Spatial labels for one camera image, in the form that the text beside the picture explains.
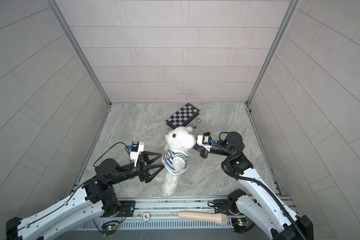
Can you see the black folded chess board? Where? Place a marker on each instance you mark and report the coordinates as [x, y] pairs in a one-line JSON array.
[[183, 117]]

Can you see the right green circuit board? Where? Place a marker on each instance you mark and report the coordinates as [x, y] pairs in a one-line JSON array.
[[239, 225]]

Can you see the silver chess piece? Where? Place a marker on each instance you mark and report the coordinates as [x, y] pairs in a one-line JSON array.
[[193, 126]]

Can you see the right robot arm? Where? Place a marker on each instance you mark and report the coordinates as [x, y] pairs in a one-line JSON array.
[[242, 170]]

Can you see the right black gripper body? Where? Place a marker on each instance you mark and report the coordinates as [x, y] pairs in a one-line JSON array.
[[225, 153]]

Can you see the green circuit board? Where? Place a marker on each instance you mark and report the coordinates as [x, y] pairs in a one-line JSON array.
[[239, 225], [110, 227]]

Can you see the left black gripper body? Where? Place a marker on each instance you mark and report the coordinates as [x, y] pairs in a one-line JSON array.
[[125, 173]]

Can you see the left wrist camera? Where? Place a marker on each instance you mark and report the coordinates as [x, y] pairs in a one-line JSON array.
[[135, 151]]

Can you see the beige handle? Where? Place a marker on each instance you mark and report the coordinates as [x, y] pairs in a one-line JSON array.
[[217, 218]]

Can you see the white round knob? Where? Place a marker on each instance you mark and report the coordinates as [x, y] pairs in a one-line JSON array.
[[146, 216]]

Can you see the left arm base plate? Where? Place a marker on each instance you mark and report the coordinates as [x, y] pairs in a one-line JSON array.
[[126, 209]]

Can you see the left green circuit board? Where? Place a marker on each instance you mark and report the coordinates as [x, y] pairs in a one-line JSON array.
[[110, 227]]

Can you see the white teddy bear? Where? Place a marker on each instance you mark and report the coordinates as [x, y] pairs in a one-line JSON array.
[[179, 142]]

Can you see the blue white striped sweater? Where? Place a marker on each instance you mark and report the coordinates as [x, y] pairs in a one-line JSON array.
[[175, 161]]

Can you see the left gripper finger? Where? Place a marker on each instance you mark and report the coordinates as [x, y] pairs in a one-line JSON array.
[[148, 172], [150, 157]]

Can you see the aluminium mounting rail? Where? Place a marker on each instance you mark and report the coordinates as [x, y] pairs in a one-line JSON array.
[[198, 207]]

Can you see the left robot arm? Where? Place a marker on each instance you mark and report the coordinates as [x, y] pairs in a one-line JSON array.
[[92, 199]]

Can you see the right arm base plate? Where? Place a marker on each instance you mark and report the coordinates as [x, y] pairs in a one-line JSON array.
[[224, 206]]

